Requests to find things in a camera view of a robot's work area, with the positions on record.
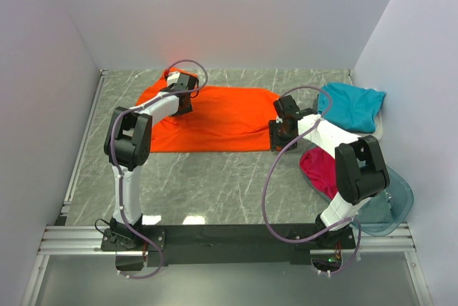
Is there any teal folded t shirt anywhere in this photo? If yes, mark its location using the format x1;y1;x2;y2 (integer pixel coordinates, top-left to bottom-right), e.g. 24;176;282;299
317;82;386;133

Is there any teal grey t shirt in bin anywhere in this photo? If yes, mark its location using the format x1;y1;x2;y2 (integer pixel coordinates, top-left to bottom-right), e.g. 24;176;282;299
356;192;393;225

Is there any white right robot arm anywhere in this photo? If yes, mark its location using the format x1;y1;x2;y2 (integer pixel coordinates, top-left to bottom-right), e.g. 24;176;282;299
268;95;390;248

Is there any black base crossbar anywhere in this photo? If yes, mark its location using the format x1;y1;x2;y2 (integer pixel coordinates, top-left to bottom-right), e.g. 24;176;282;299
100;224;356;267

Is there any grey folded t shirt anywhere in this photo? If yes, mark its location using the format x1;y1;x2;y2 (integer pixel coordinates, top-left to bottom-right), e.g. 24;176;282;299
312;96;319;112

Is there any aluminium frame rail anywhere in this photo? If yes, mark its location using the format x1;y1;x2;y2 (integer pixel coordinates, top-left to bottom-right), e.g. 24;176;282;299
37;69;109;256

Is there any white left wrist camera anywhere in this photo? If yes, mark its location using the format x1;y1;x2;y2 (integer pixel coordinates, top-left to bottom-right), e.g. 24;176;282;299
165;71;181;87

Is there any orange t shirt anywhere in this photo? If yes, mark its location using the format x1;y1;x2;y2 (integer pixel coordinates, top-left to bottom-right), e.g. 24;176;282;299
151;86;279;152

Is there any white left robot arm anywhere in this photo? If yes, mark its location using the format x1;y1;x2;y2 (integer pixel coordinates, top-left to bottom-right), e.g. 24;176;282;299
104;71;199;250

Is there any magenta t shirt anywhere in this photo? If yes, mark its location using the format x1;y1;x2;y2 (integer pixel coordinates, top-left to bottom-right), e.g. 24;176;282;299
299;147;338;200

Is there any blue transparent plastic bin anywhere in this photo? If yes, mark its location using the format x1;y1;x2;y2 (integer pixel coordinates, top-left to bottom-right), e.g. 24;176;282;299
302;146;414;237

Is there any white folded t shirt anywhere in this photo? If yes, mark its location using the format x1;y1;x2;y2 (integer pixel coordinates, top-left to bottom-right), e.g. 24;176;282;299
371;113;383;140

